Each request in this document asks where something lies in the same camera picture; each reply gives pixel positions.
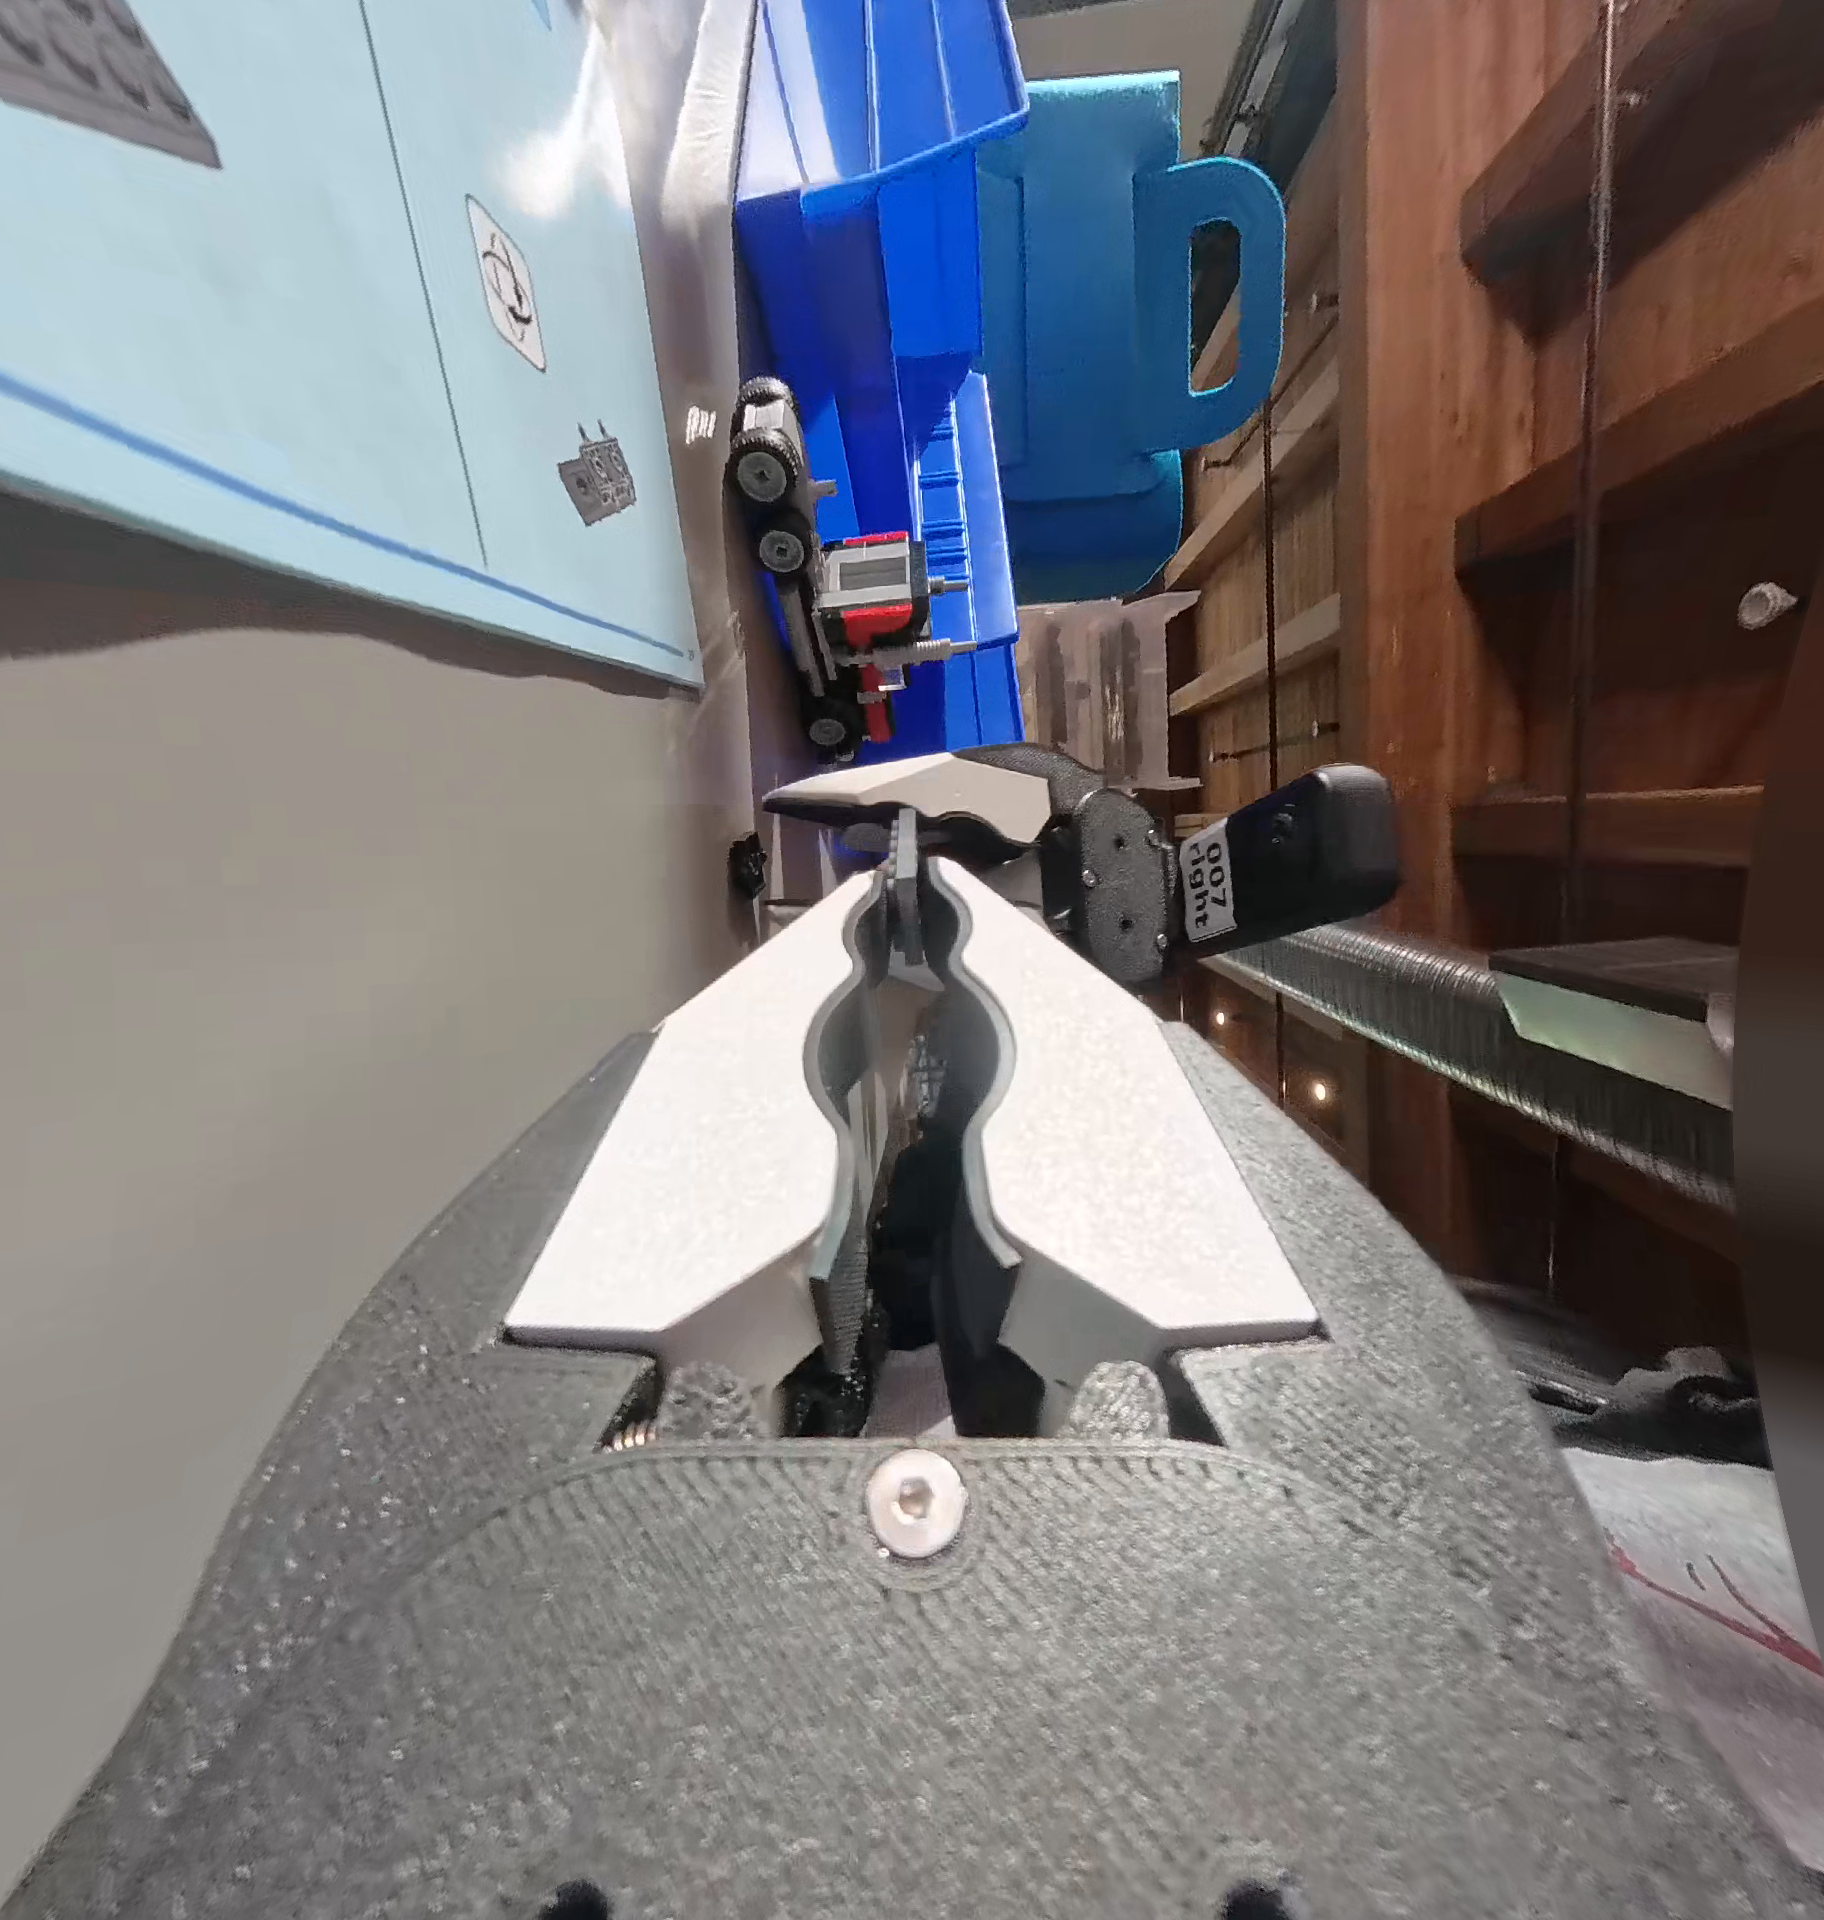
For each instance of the person's grey sweatshirt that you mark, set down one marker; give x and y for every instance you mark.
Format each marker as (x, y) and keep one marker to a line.
(1678, 1576)

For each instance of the grey desk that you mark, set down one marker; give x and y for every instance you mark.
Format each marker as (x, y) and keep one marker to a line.
(252, 976)

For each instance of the light blue instruction booklet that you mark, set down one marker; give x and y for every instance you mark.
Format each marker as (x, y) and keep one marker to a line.
(252, 300)

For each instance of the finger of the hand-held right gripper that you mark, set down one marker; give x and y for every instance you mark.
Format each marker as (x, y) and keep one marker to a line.
(911, 786)
(941, 847)

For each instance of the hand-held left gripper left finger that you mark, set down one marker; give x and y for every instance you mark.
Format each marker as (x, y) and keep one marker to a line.
(672, 1185)

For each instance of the blue plastic bin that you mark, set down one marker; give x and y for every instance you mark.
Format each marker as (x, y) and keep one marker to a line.
(882, 300)

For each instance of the red black toy brick truck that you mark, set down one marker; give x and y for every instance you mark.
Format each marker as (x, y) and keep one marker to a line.
(852, 586)

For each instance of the small black toy brick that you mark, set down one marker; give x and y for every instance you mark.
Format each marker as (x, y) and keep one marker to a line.
(747, 866)

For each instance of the clear plastic storage drawers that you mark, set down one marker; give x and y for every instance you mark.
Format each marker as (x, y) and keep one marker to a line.
(1107, 675)

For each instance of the blue felt carrier bag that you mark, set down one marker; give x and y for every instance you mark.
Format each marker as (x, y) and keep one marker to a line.
(1092, 300)

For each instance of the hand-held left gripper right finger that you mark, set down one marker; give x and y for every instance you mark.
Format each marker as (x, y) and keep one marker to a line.
(1152, 1185)

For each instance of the dark grey toy brick plate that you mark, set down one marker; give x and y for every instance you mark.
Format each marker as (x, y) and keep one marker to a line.
(905, 900)

